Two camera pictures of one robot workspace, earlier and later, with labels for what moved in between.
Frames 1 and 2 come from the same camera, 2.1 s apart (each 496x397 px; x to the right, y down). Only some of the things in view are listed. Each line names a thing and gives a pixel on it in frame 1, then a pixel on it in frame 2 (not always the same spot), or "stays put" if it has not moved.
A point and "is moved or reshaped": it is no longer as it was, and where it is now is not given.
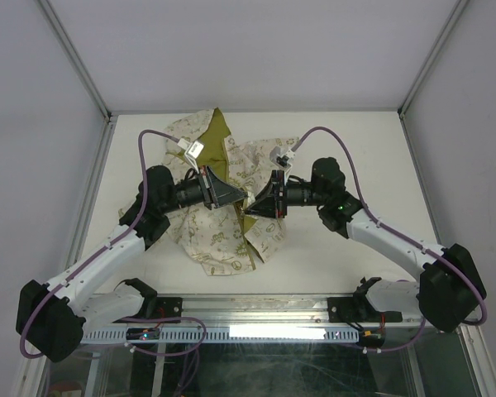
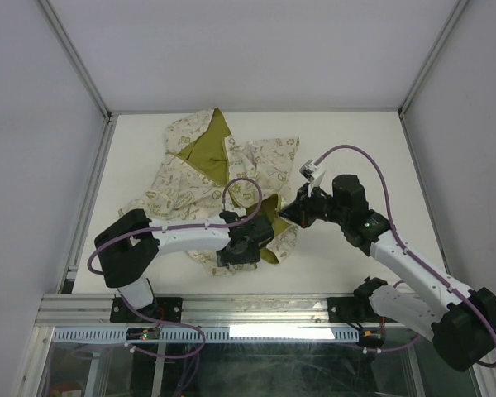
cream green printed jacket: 226,237 is moved or reshaped
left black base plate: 162,308 stays put
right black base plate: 356,309 stays put
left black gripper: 221,192 → 250,255
